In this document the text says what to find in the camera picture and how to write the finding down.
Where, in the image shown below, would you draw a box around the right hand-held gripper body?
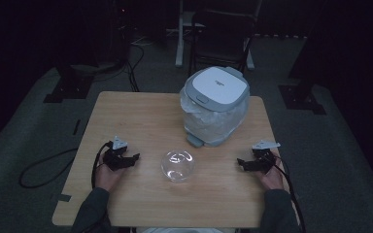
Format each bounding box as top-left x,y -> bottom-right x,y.
252,140 -> 282,175

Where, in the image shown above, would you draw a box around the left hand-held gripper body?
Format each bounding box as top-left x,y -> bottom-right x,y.
102,135 -> 134,172

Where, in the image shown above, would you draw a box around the clear round bowl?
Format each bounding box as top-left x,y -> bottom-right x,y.
160,149 -> 196,183

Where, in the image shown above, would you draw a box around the white grey-lidded trash bin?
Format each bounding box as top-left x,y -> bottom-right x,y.
179,65 -> 251,149

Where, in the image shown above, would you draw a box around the person's right hand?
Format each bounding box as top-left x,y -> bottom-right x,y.
255,156 -> 286,191

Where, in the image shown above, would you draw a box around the person's left hand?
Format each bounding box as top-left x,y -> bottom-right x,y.
93,154 -> 126,192

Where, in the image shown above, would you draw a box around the translucent plastic bin bag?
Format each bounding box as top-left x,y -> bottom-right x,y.
179,87 -> 251,147

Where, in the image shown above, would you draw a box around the black floor tape strip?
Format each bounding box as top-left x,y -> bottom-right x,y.
72,118 -> 83,137

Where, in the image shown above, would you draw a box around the black stand base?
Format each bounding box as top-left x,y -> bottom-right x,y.
278,84 -> 327,116
43,63 -> 95,104

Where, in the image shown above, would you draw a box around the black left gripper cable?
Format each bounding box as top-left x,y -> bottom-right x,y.
90,141 -> 115,189

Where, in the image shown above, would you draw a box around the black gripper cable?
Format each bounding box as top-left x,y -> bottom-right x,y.
90,141 -> 115,189
271,154 -> 307,233

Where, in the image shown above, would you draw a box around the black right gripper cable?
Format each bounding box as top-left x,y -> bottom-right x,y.
271,154 -> 307,233

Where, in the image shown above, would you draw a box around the black hanging cables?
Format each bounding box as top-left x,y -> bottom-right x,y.
116,35 -> 146,93

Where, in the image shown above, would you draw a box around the black looped floor cable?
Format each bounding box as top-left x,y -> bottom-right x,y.
18,148 -> 80,189

